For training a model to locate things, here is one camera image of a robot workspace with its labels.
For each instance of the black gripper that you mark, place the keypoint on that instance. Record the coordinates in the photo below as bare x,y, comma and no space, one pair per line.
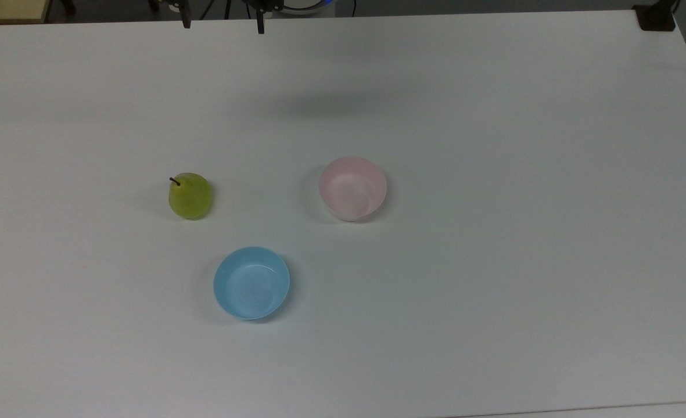
266,4

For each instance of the black pole with clamp base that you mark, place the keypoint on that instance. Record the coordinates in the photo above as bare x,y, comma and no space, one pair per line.
656,17

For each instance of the green pear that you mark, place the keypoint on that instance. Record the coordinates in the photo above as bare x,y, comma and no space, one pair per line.
190,196

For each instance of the pink plastic bowl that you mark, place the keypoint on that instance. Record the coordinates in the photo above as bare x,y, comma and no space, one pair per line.
352,188

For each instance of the blue plastic bowl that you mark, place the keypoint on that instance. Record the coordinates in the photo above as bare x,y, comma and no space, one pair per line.
251,283

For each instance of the light wooden furniture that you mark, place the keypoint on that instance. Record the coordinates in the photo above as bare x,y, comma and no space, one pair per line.
6,10

